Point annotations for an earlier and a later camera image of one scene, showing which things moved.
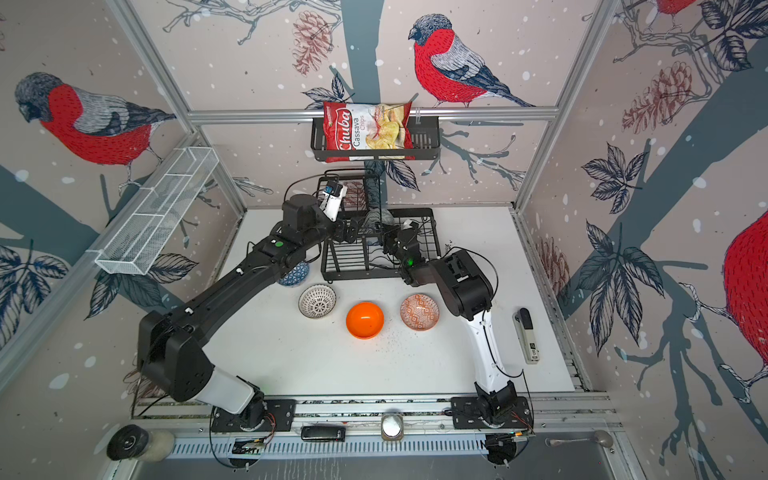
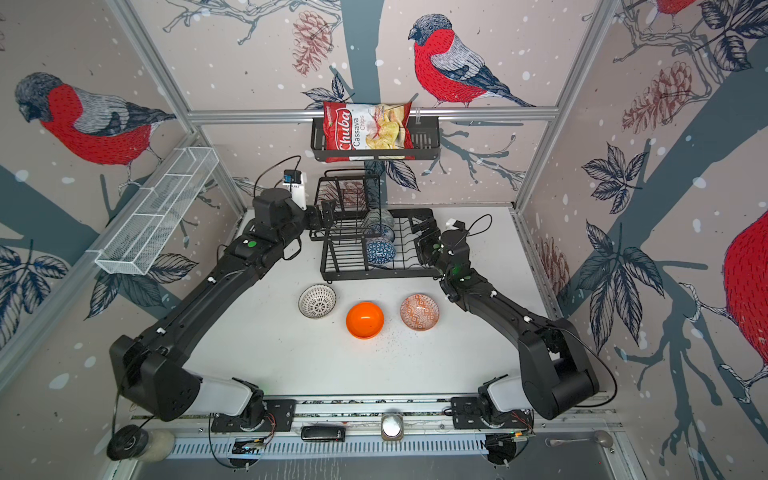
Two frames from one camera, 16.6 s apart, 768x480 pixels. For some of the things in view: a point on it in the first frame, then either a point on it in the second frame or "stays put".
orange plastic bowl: (365, 320) stays put
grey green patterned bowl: (375, 215) stays put
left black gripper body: (339, 233) to (310, 218)
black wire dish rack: (350, 201) stays put
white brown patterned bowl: (317, 301) stays put
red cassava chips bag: (367, 131) stays put
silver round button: (392, 426) stays put
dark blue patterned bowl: (295, 276) to (380, 251)
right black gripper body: (391, 243) to (437, 246)
